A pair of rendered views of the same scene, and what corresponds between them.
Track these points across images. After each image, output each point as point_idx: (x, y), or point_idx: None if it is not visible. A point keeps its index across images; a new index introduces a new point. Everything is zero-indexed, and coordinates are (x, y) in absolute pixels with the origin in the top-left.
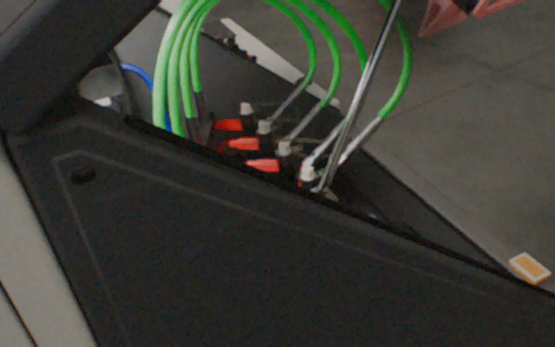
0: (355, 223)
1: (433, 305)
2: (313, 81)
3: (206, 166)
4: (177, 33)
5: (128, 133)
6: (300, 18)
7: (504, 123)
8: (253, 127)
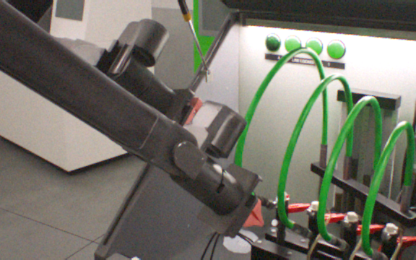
0: (195, 74)
1: None
2: None
3: (217, 34)
4: (317, 69)
5: (225, 19)
6: (372, 183)
7: None
8: (381, 243)
